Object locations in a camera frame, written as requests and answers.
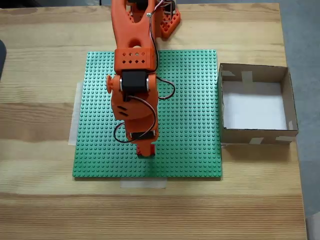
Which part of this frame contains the green lego baseplate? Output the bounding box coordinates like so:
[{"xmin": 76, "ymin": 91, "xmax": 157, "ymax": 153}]
[{"xmin": 71, "ymin": 49, "xmax": 223, "ymax": 179}]

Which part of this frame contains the brown cardboard box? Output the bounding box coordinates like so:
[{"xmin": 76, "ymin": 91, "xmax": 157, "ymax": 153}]
[{"xmin": 217, "ymin": 62, "xmax": 300, "ymax": 146}]

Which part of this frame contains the masking tape strip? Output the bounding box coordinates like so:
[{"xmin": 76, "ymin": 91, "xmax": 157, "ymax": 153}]
[
  {"xmin": 68, "ymin": 81, "xmax": 85, "ymax": 146},
  {"xmin": 119, "ymin": 178, "xmax": 168, "ymax": 190}
]

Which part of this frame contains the white paper sheet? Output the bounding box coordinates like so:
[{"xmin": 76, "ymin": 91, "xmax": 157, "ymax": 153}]
[{"xmin": 221, "ymin": 81, "xmax": 288, "ymax": 131}]

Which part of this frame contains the black object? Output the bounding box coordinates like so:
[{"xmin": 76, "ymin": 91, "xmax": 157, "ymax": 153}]
[{"xmin": 0, "ymin": 39, "xmax": 8, "ymax": 82}]

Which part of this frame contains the gripper servo cable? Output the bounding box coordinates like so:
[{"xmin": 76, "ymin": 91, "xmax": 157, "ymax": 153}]
[{"xmin": 113, "ymin": 95, "xmax": 158, "ymax": 144}]

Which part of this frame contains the wrist servo cable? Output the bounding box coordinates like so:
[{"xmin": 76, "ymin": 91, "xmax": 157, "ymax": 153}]
[{"xmin": 147, "ymin": 0, "xmax": 176, "ymax": 100}]

